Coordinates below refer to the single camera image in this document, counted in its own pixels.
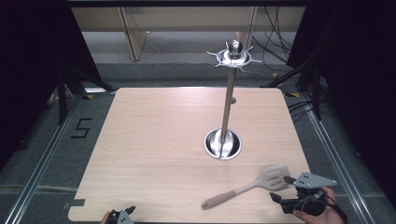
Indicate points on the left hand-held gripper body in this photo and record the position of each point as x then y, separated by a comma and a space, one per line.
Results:
125, 218

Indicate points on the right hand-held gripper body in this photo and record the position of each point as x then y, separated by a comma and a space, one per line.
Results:
311, 180

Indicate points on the metal utensil stand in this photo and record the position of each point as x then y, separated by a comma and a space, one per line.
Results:
227, 102

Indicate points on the person's left hand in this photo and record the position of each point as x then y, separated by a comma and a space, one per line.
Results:
105, 219

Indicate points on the person's right hand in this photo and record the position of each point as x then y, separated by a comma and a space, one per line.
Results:
327, 217

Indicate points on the black tape strip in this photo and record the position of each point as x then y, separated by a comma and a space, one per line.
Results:
77, 202

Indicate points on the black metal stand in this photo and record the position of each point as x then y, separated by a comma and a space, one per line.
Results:
317, 99
62, 96

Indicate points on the black curtain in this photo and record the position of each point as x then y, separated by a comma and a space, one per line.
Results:
364, 77
28, 62

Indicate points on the light wooden cabinet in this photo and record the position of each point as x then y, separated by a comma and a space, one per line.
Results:
137, 21

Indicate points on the aluminium floor rail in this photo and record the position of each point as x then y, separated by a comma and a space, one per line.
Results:
40, 165
339, 168

